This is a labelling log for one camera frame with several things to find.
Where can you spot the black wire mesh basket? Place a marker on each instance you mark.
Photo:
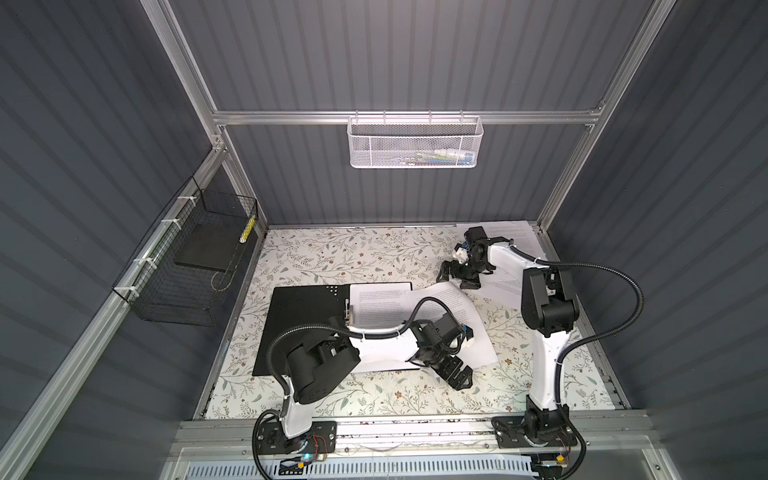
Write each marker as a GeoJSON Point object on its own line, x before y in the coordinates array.
{"type": "Point", "coordinates": [190, 270]}

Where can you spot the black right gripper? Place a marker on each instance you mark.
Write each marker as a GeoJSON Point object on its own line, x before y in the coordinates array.
{"type": "Point", "coordinates": [454, 266]}

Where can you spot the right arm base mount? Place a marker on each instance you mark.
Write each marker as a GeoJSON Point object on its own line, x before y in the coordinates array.
{"type": "Point", "coordinates": [531, 430]}

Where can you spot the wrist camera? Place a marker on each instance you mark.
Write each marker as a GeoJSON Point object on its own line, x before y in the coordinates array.
{"type": "Point", "coordinates": [474, 247]}
{"type": "Point", "coordinates": [452, 334]}

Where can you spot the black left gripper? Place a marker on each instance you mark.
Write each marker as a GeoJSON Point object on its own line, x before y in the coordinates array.
{"type": "Point", "coordinates": [449, 374]}

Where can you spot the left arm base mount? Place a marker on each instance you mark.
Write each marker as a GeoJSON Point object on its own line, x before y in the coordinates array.
{"type": "Point", "coordinates": [269, 439]}

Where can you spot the aluminium front rail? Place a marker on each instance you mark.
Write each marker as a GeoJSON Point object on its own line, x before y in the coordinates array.
{"type": "Point", "coordinates": [419, 435]}

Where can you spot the yellow marker pen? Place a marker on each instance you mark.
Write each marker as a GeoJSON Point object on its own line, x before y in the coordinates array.
{"type": "Point", "coordinates": [243, 238]}

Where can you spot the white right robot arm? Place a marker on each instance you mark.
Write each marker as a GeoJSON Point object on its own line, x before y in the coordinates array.
{"type": "Point", "coordinates": [549, 310]}

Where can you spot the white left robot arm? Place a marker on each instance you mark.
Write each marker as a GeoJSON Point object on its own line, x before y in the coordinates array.
{"type": "Point", "coordinates": [323, 358]}

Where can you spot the black file folder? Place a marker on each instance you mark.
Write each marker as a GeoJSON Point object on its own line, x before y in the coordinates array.
{"type": "Point", "coordinates": [304, 307]}

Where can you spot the black pad in basket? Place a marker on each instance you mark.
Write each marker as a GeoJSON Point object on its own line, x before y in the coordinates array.
{"type": "Point", "coordinates": [210, 247]}

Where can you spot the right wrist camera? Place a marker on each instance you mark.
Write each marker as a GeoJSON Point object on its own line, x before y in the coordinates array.
{"type": "Point", "coordinates": [474, 247]}

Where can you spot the white slotted cable duct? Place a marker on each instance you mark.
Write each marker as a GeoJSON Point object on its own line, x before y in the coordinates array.
{"type": "Point", "coordinates": [427, 467]}

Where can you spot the pens in white basket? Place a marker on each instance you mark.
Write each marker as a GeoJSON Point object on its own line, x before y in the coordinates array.
{"type": "Point", "coordinates": [440, 157]}

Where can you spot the white wire mesh basket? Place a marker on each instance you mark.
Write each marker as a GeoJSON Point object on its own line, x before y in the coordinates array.
{"type": "Point", "coordinates": [374, 140]}

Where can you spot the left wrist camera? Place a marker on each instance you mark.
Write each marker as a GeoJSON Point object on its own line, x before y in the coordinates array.
{"type": "Point", "coordinates": [452, 334]}

